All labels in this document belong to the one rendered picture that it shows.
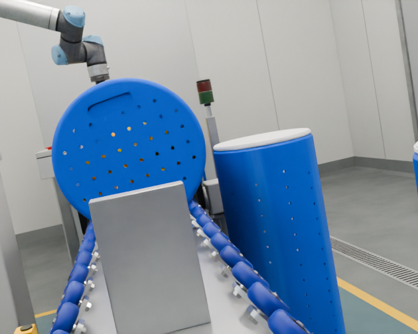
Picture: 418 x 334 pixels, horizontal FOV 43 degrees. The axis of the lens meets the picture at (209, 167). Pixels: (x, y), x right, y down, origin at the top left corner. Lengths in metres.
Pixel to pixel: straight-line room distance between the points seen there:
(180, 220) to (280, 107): 6.08
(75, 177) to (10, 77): 5.20
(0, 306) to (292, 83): 5.62
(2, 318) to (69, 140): 0.61
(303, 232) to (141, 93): 0.65
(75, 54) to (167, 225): 1.48
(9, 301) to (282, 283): 0.70
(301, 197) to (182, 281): 0.88
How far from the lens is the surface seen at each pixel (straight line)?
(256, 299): 0.51
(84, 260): 0.79
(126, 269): 0.57
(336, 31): 6.99
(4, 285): 1.44
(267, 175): 1.39
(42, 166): 2.04
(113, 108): 1.00
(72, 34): 1.95
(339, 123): 6.95
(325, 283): 1.52
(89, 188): 1.00
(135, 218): 0.56
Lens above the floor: 1.16
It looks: 7 degrees down
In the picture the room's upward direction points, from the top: 11 degrees counter-clockwise
